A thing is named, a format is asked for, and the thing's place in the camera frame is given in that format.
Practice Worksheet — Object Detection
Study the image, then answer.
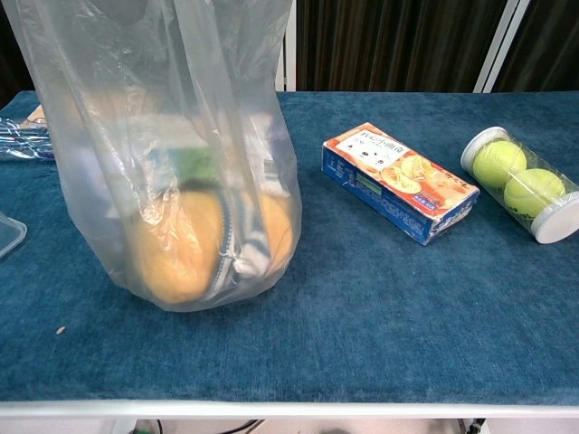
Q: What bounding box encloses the dark brown curtain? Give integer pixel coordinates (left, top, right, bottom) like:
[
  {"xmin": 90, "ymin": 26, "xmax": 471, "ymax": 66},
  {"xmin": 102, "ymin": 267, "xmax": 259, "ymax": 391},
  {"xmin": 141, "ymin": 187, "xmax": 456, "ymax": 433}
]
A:
[{"xmin": 296, "ymin": 0, "xmax": 579, "ymax": 94}]

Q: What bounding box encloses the orange blue cookie box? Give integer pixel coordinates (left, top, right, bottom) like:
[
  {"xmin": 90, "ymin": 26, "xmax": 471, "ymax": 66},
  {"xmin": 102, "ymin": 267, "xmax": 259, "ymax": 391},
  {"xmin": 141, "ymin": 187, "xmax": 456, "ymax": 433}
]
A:
[{"xmin": 321, "ymin": 122, "xmax": 481, "ymax": 247}]

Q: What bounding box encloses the translucent plastic bag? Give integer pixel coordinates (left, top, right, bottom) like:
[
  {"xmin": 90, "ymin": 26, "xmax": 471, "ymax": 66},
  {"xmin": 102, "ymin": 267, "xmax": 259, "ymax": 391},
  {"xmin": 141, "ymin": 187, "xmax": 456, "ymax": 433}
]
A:
[{"xmin": 1, "ymin": 0, "xmax": 304, "ymax": 314}]

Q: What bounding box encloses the blue white striped cloth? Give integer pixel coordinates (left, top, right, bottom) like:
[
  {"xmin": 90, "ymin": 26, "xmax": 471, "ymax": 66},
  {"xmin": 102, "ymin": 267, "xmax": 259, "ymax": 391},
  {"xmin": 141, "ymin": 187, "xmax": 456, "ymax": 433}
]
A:
[{"xmin": 205, "ymin": 180, "xmax": 284, "ymax": 299}]

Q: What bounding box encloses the yellow green tennis ball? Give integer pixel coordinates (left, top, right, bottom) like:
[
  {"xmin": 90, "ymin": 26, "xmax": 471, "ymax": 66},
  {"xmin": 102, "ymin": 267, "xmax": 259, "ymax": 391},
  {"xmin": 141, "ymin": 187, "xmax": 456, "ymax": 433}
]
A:
[
  {"xmin": 503, "ymin": 168, "xmax": 567, "ymax": 219},
  {"xmin": 472, "ymin": 140, "xmax": 528, "ymax": 188}
]

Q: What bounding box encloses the clear blue plastic package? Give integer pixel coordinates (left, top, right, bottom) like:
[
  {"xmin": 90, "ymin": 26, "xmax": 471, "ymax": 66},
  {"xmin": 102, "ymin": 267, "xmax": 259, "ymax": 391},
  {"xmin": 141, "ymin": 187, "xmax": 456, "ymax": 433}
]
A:
[{"xmin": 0, "ymin": 116, "xmax": 56, "ymax": 163}]

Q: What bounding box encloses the white slanted frame post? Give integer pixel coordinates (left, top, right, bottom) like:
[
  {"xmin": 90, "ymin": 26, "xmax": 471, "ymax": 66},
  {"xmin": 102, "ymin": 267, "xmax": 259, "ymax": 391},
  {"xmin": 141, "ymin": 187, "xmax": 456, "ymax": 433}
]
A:
[{"xmin": 471, "ymin": 0, "xmax": 531, "ymax": 94}]

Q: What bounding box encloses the clear tennis ball tube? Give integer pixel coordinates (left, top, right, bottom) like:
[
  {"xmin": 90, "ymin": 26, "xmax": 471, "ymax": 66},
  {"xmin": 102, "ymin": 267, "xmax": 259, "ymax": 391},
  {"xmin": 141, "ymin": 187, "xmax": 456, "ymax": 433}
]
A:
[{"xmin": 460, "ymin": 126, "xmax": 579, "ymax": 245}]

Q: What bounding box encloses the yellow plush pouch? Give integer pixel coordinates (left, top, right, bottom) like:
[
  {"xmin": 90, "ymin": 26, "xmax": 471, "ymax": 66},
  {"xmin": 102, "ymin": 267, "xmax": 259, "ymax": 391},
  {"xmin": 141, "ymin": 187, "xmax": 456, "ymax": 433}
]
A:
[{"xmin": 128, "ymin": 189, "xmax": 298, "ymax": 305}]

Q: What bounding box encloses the white vertical frame post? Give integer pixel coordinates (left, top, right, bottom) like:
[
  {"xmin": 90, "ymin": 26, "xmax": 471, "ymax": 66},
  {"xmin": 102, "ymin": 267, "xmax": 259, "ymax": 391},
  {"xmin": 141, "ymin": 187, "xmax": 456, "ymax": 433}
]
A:
[{"xmin": 274, "ymin": 13, "xmax": 298, "ymax": 92}]

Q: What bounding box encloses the white table edge rail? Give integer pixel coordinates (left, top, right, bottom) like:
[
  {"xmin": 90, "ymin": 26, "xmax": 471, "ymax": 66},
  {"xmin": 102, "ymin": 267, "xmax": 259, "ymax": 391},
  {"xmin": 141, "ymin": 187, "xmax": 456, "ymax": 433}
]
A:
[{"xmin": 0, "ymin": 399, "xmax": 579, "ymax": 420}]

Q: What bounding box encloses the blue velvet tablecloth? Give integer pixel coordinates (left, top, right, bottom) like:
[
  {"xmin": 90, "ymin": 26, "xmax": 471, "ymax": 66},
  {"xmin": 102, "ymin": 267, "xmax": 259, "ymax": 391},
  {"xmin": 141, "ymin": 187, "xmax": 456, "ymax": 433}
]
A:
[{"xmin": 0, "ymin": 90, "xmax": 579, "ymax": 404}]

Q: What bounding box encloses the dark left robot hand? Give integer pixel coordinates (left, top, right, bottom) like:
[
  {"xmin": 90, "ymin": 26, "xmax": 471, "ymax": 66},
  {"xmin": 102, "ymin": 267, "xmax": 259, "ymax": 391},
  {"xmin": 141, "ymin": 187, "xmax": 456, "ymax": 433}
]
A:
[{"xmin": 119, "ymin": 0, "xmax": 153, "ymax": 26}]

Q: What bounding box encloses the clear plastic container corner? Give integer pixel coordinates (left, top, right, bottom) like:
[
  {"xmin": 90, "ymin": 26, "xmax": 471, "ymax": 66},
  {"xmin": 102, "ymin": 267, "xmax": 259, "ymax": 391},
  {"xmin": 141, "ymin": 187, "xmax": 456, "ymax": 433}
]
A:
[{"xmin": 0, "ymin": 211, "xmax": 28, "ymax": 259}]

